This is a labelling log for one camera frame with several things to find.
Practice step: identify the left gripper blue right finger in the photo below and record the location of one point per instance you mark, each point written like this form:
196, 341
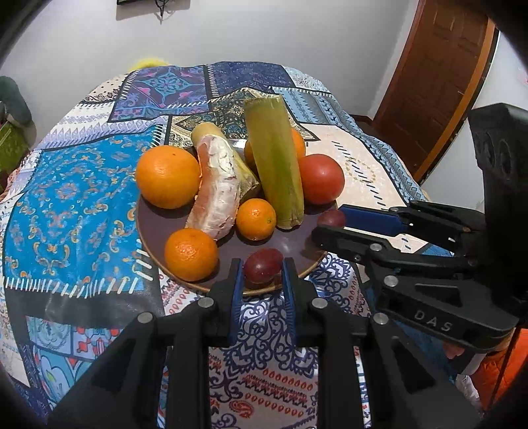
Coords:
369, 360

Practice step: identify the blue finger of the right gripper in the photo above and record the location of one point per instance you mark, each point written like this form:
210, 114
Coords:
350, 243
371, 220

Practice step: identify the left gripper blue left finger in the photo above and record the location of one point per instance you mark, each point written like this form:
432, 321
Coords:
121, 389

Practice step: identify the small tangerine front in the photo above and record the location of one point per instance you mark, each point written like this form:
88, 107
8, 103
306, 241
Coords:
190, 254

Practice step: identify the small tangerine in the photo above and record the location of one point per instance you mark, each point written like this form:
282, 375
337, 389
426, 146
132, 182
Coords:
256, 219
190, 254

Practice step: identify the dark red jujube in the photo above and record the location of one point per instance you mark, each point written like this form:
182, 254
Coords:
333, 218
263, 265

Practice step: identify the red tomato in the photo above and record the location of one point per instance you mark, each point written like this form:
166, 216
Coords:
322, 178

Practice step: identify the large orange without sticker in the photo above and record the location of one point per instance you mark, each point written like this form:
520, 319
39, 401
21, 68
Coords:
168, 177

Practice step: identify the yellow sugarcane piece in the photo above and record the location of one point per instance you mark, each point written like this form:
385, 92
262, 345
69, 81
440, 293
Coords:
217, 156

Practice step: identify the large orange with sticker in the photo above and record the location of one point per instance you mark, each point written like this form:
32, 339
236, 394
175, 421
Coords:
299, 144

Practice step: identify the green sugarcane piece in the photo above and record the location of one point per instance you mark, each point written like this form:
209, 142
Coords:
274, 153

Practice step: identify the purple round plate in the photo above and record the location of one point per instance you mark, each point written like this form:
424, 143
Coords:
155, 225

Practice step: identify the blue patchwork bedspread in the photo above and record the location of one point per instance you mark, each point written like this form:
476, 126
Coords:
74, 271

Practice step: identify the brown wooden door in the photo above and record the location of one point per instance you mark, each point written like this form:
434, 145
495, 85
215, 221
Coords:
436, 81

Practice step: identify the yellow curved foam object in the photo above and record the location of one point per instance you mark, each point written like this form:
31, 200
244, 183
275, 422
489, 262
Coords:
145, 63

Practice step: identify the grey green plush pillow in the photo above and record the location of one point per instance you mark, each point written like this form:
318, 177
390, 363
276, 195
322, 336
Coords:
13, 105

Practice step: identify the small black wall screen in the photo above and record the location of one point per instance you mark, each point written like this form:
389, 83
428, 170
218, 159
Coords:
126, 2

